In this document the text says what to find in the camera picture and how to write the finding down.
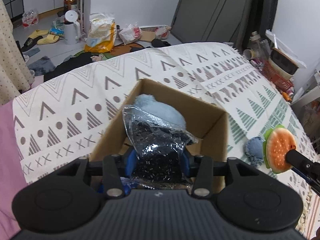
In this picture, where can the yellow white large bag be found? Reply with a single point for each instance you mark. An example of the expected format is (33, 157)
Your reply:
(102, 33)

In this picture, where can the blue denim heart cushion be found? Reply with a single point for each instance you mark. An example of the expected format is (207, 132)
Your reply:
(254, 151)

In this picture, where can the cream round appliance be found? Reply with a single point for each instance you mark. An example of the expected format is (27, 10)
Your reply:
(282, 64)

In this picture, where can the blue Vinda tissue pack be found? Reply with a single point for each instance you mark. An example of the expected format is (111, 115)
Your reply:
(110, 184)

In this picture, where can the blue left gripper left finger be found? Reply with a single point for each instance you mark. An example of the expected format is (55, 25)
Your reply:
(130, 161)

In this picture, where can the grey plush mouse toy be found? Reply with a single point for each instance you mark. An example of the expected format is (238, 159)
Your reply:
(149, 104)

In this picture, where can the yellow slipper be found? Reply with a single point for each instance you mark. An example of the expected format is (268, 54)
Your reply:
(49, 39)

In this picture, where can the black monitor screen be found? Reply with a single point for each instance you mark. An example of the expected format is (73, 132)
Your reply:
(262, 15)

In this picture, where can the white electric kettle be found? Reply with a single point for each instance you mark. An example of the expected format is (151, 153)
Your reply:
(72, 30)

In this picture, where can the plush hamburger toy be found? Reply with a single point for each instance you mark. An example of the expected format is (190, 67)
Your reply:
(277, 142)

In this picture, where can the black item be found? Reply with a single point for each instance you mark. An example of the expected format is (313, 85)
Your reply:
(159, 145)

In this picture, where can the brown cardboard box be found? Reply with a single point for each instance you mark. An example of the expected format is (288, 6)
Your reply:
(208, 123)

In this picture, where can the black printed shirt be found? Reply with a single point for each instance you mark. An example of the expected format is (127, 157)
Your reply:
(71, 64)

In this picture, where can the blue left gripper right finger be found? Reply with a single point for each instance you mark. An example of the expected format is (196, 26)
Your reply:
(187, 160)

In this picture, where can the patterned cream table cloth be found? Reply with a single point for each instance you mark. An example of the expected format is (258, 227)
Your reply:
(71, 111)

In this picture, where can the white red plastic bag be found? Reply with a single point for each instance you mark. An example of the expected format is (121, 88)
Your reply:
(130, 34)

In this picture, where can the red plastic basket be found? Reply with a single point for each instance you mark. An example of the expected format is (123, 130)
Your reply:
(274, 74)

